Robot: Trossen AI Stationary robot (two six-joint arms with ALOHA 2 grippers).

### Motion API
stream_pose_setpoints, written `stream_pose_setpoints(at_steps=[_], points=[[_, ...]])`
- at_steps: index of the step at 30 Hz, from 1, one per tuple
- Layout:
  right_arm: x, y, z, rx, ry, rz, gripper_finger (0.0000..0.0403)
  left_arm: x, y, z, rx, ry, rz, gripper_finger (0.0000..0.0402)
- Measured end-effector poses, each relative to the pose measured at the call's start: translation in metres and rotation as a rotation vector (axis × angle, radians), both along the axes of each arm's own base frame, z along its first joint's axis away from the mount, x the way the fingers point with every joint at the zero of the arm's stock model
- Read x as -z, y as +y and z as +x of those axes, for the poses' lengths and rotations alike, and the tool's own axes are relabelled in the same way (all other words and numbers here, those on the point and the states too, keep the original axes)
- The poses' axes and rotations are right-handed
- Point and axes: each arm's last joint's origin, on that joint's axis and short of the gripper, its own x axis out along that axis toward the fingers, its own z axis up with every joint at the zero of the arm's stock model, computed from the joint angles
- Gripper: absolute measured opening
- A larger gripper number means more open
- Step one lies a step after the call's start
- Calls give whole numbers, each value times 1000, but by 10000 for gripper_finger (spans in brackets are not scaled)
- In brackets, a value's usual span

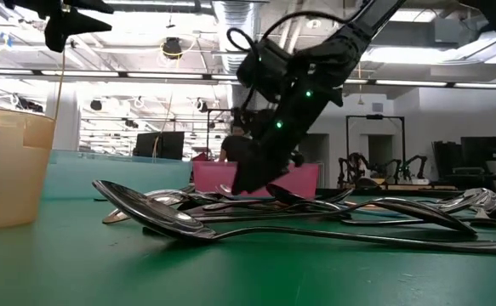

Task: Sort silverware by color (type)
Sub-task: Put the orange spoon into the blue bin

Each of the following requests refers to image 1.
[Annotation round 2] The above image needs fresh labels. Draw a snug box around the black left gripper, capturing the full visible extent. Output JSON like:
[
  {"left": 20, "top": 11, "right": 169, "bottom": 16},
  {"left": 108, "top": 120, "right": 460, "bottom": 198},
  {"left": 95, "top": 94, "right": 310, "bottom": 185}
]
[{"left": 3, "top": 0, "right": 115, "bottom": 54}]

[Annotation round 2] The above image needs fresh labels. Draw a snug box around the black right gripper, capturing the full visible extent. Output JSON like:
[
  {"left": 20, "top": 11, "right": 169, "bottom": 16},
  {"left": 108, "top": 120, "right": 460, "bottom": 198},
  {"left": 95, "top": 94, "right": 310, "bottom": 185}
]
[{"left": 231, "top": 63, "right": 345, "bottom": 196}]

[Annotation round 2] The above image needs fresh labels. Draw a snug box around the person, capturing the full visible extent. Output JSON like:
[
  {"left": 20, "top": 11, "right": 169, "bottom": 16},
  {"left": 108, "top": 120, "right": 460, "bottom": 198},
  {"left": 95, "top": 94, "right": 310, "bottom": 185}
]
[{"left": 218, "top": 124, "right": 255, "bottom": 163}]

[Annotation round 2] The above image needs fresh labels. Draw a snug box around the long ceiling light strip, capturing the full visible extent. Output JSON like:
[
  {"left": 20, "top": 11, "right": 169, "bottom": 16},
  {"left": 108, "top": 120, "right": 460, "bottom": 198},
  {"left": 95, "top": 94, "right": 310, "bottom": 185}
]
[
  {"left": 344, "top": 77, "right": 496, "bottom": 91},
  {"left": 0, "top": 66, "right": 231, "bottom": 85}
]

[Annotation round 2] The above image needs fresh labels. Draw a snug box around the pink plastic bin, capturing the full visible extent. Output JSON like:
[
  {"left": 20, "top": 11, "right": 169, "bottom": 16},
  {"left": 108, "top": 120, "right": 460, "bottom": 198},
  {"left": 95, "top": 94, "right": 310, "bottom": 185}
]
[{"left": 191, "top": 160, "right": 320, "bottom": 198}]

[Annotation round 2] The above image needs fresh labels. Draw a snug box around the black ceiling-hung device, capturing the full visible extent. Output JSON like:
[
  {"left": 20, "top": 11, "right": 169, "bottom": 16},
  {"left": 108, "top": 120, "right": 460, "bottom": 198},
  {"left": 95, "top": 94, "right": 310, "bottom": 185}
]
[{"left": 161, "top": 37, "right": 184, "bottom": 60}]

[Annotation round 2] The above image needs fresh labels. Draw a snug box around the black computer monitor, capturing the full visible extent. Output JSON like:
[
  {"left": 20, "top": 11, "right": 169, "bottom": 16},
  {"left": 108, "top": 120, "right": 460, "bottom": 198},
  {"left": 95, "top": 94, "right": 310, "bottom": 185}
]
[{"left": 133, "top": 130, "right": 185, "bottom": 162}]

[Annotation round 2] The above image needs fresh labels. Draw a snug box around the teal translucent plastic bin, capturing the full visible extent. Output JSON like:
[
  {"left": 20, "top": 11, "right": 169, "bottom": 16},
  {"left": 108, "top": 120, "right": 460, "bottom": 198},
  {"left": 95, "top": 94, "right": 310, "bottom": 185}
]
[{"left": 43, "top": 149, "right": 194, "bottom": 201}]

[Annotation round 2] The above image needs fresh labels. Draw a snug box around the orange translucent plastic bin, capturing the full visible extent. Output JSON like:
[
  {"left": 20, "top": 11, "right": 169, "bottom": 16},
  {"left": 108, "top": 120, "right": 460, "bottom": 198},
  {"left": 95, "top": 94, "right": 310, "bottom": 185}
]
[{"left": 0, "top": 105, "right": 57, "bottom": 230}]

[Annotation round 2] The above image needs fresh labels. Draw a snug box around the black background equipment rack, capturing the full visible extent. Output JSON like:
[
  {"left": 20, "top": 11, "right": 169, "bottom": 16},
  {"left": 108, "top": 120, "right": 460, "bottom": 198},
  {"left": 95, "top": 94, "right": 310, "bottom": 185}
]
[{"left": 432, "top": 135, "right": 496, "bottom": 190}]

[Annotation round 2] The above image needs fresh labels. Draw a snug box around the green table mat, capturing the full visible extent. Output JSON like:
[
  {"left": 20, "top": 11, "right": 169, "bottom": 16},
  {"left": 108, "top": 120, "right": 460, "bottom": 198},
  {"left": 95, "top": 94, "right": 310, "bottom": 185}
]
[{"left": 0, "top": 193, "right": 496, "bottom": 306}]

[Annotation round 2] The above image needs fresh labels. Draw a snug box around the yellow hanging strap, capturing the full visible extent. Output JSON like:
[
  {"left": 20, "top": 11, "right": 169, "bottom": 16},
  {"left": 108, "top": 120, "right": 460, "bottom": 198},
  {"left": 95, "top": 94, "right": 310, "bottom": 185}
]
[{"left": 54, "top": 48, "right": 67, "bottom": 121}]

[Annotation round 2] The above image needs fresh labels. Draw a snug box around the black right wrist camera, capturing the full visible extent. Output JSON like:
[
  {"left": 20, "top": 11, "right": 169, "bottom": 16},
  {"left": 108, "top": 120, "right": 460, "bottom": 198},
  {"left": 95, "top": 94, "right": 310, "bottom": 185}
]
[{"left": 235, "top": 37, "right": 294, "bottom": 105}]

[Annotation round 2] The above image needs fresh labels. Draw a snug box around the black metal gantry frame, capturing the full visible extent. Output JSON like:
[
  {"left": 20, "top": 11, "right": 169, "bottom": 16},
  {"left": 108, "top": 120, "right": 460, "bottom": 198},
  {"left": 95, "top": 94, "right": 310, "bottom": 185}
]
[{"left": 345, "top": 113, "right": 407, "bottom": 188}]

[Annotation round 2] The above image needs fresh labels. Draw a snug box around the black aluminium table frame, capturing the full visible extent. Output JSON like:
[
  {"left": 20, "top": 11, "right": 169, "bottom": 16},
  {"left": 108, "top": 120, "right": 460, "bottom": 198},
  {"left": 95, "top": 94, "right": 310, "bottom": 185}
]
[{"left": 317, "top": 188, "right": 496, "bottom": 200}]

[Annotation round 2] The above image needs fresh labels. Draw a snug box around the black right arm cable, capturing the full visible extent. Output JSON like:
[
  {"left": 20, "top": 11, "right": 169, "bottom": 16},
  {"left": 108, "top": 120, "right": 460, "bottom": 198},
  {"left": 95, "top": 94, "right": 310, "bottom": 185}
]
[{"left": 225, "top": 10, "right": 359, "bottom": 56}]

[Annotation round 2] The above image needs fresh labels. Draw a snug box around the silver ventilation duct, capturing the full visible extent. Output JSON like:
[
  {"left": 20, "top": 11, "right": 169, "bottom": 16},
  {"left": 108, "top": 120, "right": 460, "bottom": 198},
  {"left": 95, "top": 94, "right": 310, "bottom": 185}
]
[{"left": 212, "top": 0, "right": 260, "bottom": 110}]

